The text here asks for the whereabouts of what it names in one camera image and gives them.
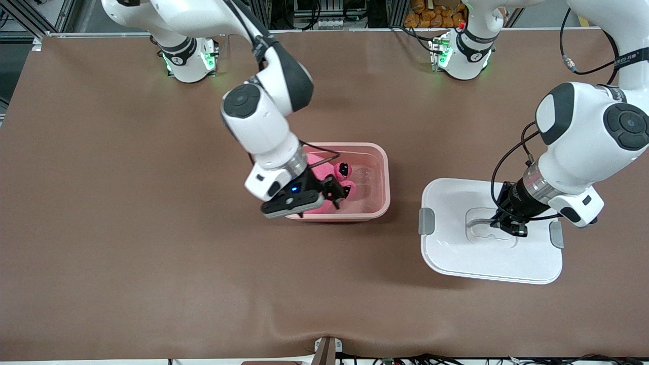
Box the pink plush toy with sunglasses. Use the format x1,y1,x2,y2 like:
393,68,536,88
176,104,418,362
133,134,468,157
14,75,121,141
303,152,358,213

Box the white box lid grey latches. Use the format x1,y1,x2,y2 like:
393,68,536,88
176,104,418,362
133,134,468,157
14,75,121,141
419,177,564,284

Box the pink translucent plastic box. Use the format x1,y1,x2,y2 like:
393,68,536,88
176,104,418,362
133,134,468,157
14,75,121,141
284,142,391,223

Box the orange snack bags pile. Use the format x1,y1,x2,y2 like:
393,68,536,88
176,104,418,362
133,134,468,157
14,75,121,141
403,0,467,28

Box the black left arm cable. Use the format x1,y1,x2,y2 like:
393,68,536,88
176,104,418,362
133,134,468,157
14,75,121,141
491,8,622,221

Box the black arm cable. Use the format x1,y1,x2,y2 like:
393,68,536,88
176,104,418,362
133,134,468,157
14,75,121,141
491,8,622,221
223,0,341,163

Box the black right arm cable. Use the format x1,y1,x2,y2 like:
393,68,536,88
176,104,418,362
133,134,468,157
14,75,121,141
223,0,341,163

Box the aluminium frame post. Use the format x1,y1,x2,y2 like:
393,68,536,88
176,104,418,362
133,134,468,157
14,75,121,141
247,0,272,30
386,0,406,28

